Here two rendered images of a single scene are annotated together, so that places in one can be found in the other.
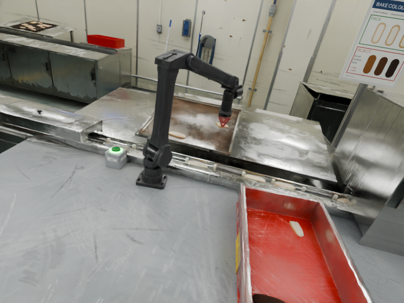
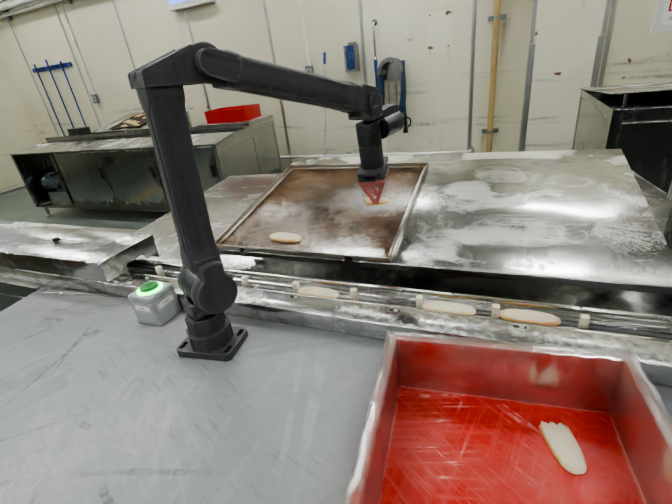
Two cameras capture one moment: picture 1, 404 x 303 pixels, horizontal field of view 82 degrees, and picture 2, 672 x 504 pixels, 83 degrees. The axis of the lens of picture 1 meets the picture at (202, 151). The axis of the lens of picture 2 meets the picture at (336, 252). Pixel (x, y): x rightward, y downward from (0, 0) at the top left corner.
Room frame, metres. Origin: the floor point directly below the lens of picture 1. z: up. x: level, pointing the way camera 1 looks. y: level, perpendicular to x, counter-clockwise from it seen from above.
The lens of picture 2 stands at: (0.30, -0.25, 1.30)
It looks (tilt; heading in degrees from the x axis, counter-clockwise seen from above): 26 degrees down; 17
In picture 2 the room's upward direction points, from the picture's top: 7 degrees counter-clockwise
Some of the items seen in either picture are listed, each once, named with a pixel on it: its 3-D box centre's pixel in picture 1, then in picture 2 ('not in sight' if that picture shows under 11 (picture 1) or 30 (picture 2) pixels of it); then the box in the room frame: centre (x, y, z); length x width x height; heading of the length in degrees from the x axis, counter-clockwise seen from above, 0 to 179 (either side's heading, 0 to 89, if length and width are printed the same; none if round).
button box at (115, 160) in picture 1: (116, 160); (158, 308); (0.90, 0.38, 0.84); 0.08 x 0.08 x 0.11; 82
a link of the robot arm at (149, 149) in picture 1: (156, 156); (207, 290); (0.84, 0.18, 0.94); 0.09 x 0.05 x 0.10; 145
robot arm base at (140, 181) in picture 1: (152, 174); (209, 328); (0.82, 0.19, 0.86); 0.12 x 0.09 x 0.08; 89
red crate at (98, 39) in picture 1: (106, 41); (233, 113); (4.34, 1.96, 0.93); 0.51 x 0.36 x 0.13; 86
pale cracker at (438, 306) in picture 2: (255, 178); (448, 307); (0.93, -0.27, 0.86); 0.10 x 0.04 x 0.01; 82
